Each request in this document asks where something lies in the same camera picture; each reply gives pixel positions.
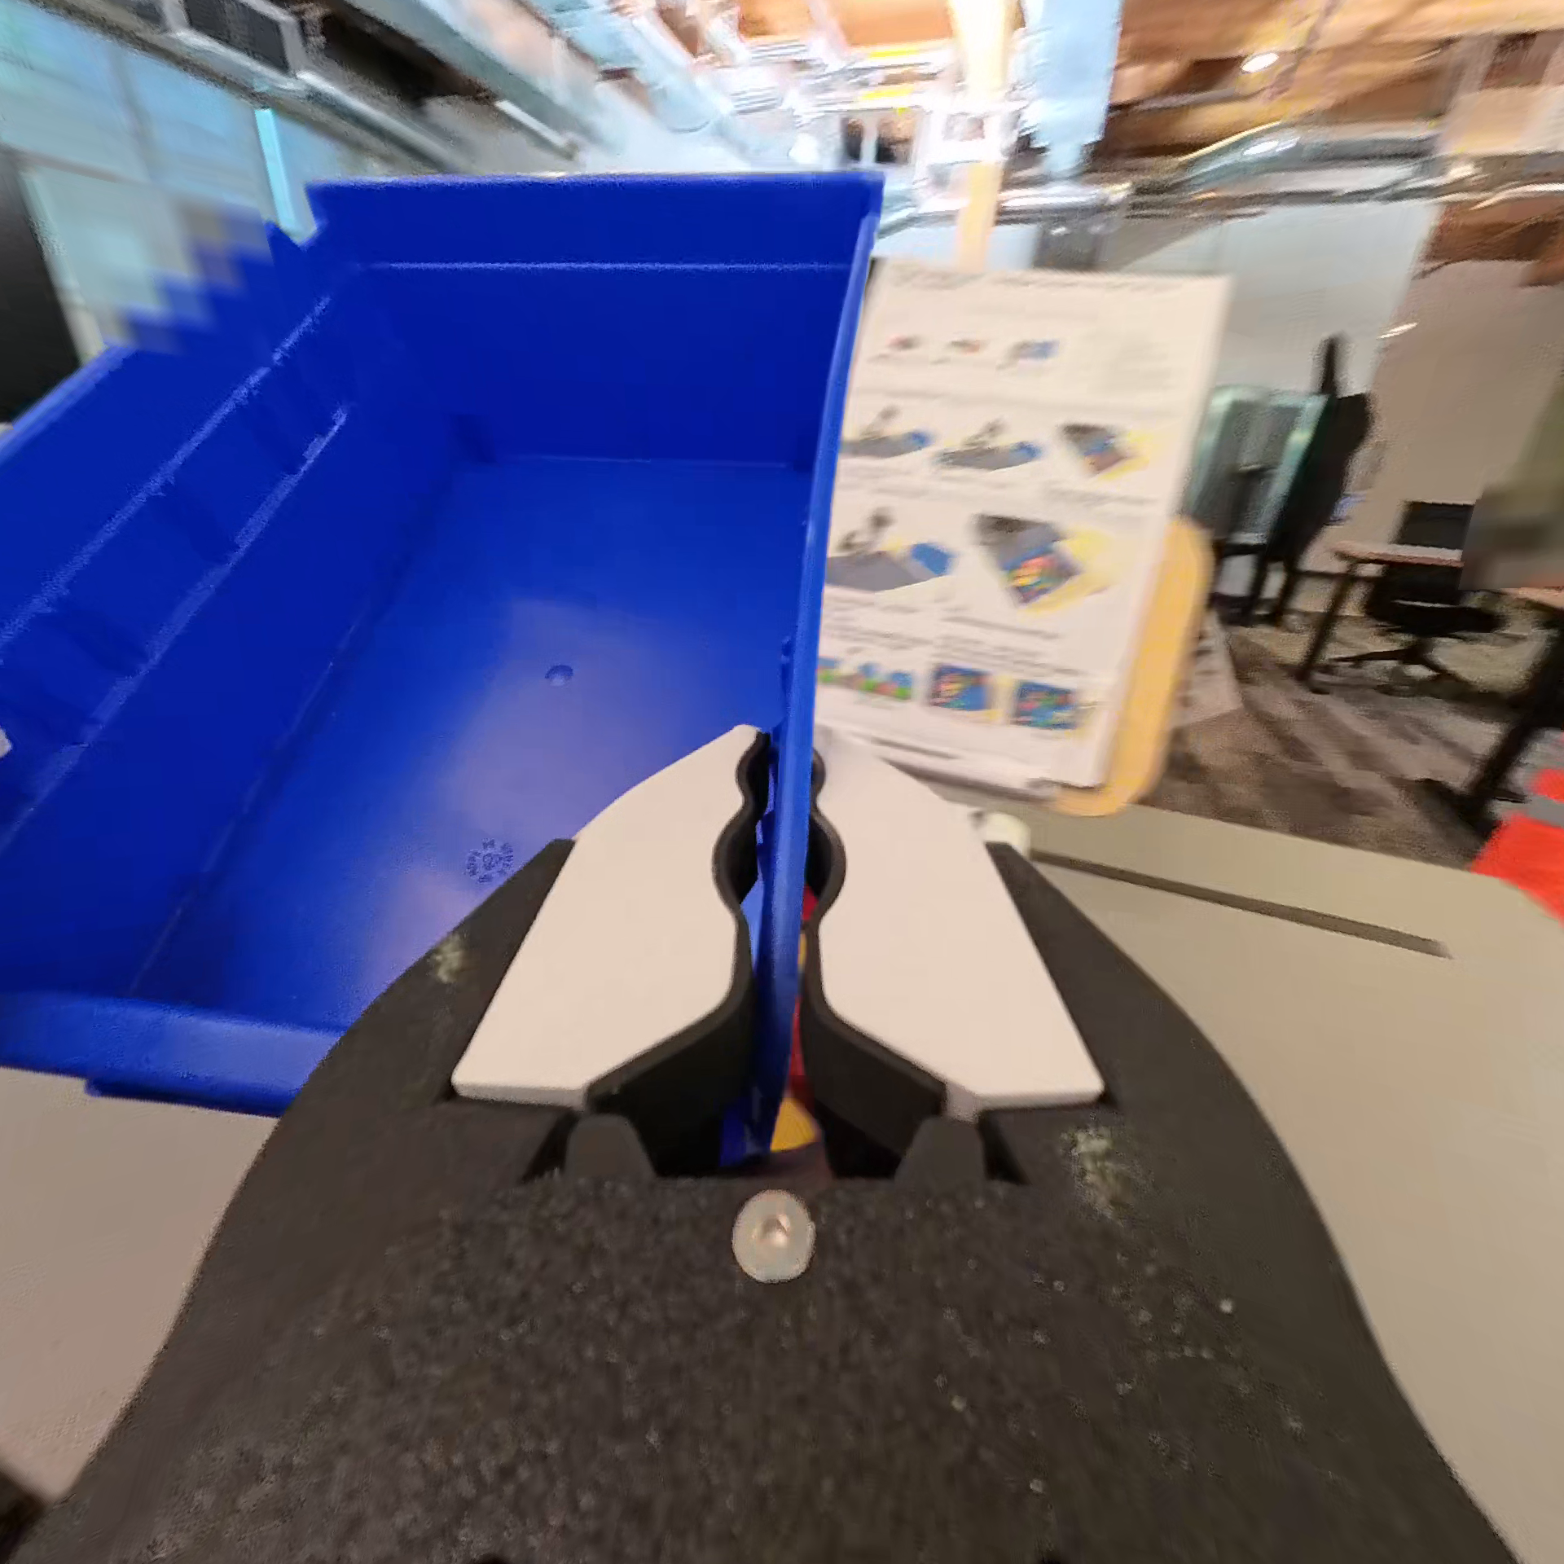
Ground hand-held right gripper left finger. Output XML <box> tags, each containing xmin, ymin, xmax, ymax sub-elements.
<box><xmin>449</xmin><ymin>724</ymin><xmax>768</xmax><ymax>1120</ymax></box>

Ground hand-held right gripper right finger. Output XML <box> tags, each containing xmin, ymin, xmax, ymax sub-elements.
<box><xmin>801</xmin><ymin>729</ymin><xmax>1107</xmax><ymax>1122</ymax></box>

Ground blue plastic bin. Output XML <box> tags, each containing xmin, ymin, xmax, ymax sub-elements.
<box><xmin>0</xmin><ymin>171</ymin><xmax>889</xmax><ymax>1162</ymax></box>

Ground dark grey desk mat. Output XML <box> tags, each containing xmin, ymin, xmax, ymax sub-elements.
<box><xmin>1038</xmin><ymin>853</ymin><xmax>1455</xmax><ymax>961</ymax></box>

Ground grey desk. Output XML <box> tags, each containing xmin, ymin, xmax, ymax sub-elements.
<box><xmin>0</xmin><ymin>801</ymin><xmax>1564</xmax><ymax>1564</ymax></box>

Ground printed instruction sheets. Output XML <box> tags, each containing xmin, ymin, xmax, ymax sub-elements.
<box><xmin>816</xmin><ymin>264</ymin><xmax>1229</xmax><ymax>789</ymax></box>

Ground black office chair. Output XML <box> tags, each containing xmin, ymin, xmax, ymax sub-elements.
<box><xmin>1333</xmin><ymin>501</ymin><xmax>1511</xmax><ymax>698</ymax></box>

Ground wooden edged table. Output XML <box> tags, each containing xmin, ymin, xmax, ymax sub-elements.
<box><xmin>1296</xmin><ymin>542</ymin><xmax>1564</xmax><ymax>833</ymax></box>

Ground ceiling air vent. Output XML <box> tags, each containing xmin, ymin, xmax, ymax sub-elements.
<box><xmin>121</xmin><ymin>0</ymin><xmax>305</xmax><ymax>74</ymax></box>

